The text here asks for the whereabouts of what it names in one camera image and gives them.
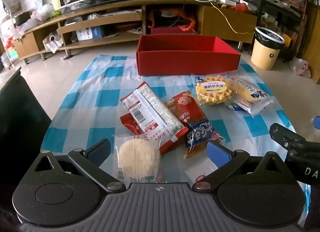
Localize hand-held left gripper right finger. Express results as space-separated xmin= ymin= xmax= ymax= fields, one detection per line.
xmin=192 ymin=142 xmax=288 ymax=193

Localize blue white carton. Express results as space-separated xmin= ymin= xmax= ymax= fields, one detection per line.
xmin=76 ymin=27 xmax=103 ymax=41

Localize red cardboard box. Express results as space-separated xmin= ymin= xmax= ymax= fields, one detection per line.
xmin=136 ymin=35 xmax=241 ymax=76

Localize plastic drawer unit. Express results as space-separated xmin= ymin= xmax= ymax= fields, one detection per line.
xmin=4 ymin=47 xmax=19 ymax=60

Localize white packet with red logo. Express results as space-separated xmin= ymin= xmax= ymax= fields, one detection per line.
xmin=184 ymin=158 xmax=218 ymax=185

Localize orange-red pig face packet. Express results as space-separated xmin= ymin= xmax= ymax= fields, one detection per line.
xmin=164 ymin=90 xmax=208 ymax=132

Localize flat red box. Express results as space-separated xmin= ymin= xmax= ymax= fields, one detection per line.
xmin=151 ymin=27 xmax=198 ymax=36

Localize dark blue snack packet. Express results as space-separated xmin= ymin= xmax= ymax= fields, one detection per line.
xmin=184 ymin=120 xmax=226 ymax=159

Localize dark furniture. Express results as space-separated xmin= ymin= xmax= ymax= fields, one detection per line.
xmin=0 ymin=66 xmax=52 ymax=187

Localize white set-top device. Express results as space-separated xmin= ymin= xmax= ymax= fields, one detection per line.
xmin=100 ymin=10 xmax=142 ymax=17

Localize wooden TV stand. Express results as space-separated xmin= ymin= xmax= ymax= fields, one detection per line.
xmin=11 ymin=0 xmax=258 ymax=61

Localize red plastic bag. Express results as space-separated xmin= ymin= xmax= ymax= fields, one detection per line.
xmin=231 ymin=3 xmax=250 ymax=12

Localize yellow waffle packet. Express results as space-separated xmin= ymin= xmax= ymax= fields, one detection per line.
xmin=191 ymin=72 xmax=238 ymax=106

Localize crumpled white plastic bags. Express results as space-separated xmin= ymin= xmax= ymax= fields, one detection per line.
xmin=35 ymin=3 xmax=55 ymax=20

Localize blue white checkered tablecloth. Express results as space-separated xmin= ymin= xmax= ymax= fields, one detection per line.
xmin=40 ymin=55 xmax=314 ymax=222

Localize large red chips packet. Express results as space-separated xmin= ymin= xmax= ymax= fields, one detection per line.
xmin=120 ymin=82 xmax=189 ymax=156

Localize orange plastic bag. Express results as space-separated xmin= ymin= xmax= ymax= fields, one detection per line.
xmin=147 ymin=8 xmax=199 ymax=32

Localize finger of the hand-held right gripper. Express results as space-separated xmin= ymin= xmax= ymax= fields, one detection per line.
xmin=269 ymin=123 xmax=320 ymax=153

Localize blue white bread packet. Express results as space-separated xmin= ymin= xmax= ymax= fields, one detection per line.
xmin=226 ymin=75 xmax=275 ymax=117

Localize small red snack packet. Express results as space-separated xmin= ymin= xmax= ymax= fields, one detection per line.
xmin=119 ymin=112 xmax=142 ymax=135

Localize yellow cable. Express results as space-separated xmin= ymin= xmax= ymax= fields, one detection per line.
xmin=175 ymin=0 xmax=257 ymax=34

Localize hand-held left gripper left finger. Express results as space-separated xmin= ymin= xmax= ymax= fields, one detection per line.
xmin=31 ymin=139 xmax=127 ymax=194

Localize yellow trash bin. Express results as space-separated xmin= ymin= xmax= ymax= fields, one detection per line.
xmin=251 ymin=27 xmax=286 ymax=70

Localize white plastic bag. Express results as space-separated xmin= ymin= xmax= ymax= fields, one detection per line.
xmin=289 ymin=57 xmax=312 ymax=78

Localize metal pot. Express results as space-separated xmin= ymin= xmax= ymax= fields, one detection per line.
xmin=160 ymin=9 xmax=178 ymax=18

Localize clear round rice cracker packet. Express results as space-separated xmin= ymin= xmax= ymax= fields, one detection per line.
xmin=114 ymin=132 xmax=164 ymax=185

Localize open cardboard box with papers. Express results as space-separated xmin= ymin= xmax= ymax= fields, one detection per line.
xmin=42 ymin=32 xmax=64 ymax=54

